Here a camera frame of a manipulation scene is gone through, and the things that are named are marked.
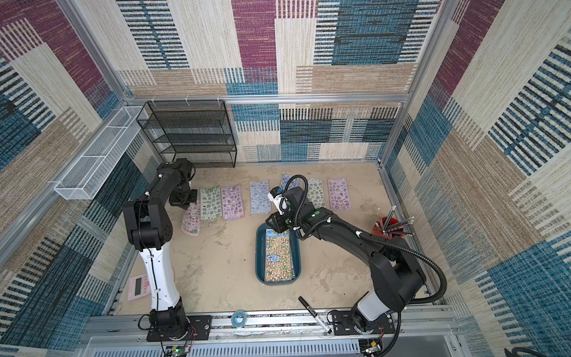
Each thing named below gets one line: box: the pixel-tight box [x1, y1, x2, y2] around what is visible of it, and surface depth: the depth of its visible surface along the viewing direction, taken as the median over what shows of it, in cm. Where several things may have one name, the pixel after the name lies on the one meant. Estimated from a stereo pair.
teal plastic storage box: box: [255, 220, 302, 286], surface depth 87 cm
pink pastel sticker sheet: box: [181, 202, 201, 236], surface depth 100 cm
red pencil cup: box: [371, 205, 415, 241], surface depth 88 cm
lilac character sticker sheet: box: [327, 177, 352, 211], surface depth 110 cm
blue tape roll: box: [231, 309, 248, 328], surface depth 77 cm
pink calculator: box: [127, 273, 151, 302], surface depth 83 cm
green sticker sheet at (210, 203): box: [199, 185, 223, 221], surface depth 107 cm
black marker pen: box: [298, 296, 333, 334], surface depth 76 cm
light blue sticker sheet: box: [249, 179, 272, 215], surface depth 110 cm
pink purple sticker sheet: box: [220, 184, 245, 221], surface depth 107 cm
